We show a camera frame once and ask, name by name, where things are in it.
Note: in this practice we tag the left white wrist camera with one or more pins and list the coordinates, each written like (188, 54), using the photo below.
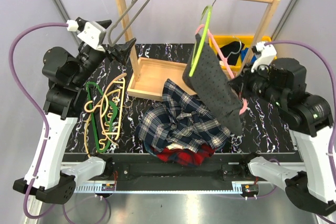
(89, 33)

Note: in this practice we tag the cream wavy hanger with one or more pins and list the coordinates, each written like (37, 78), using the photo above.
(105, 119)

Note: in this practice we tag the floral pastel skirt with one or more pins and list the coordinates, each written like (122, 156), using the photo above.
(173, 146)

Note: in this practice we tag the wooden hanger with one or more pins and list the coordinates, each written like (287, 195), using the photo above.
(110, 108)

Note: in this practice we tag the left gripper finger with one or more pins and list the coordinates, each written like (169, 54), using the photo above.
(123, 51)
(104, 24)

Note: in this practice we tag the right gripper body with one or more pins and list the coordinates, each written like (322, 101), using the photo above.
(254, 84)

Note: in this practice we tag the lime green hanger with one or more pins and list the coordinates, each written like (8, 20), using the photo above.
(198, 47)

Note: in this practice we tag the pink hanger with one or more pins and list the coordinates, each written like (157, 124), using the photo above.
(224, 60)

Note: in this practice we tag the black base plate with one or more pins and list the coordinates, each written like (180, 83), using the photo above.
(146, 174)

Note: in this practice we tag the yellow plastic bin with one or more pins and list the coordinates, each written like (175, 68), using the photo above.
(223, 40)

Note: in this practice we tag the wooden clothes rack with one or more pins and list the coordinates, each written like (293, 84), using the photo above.
(149, 75)

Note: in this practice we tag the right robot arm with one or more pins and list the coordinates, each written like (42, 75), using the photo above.
(309, 118)

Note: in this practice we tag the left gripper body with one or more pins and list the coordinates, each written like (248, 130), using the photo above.
(111, 54)

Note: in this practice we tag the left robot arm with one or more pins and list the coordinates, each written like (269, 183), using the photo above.
(65, 101)

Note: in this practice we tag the black cloth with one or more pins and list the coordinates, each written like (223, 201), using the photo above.
(232, 51)

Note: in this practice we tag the red plaid skirt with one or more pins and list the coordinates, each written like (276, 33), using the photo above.
(184, 157)

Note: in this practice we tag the blue cloth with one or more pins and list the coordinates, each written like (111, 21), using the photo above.
(243, 54)

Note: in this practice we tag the navy plaid skirt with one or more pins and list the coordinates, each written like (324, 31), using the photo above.
(182, 119)

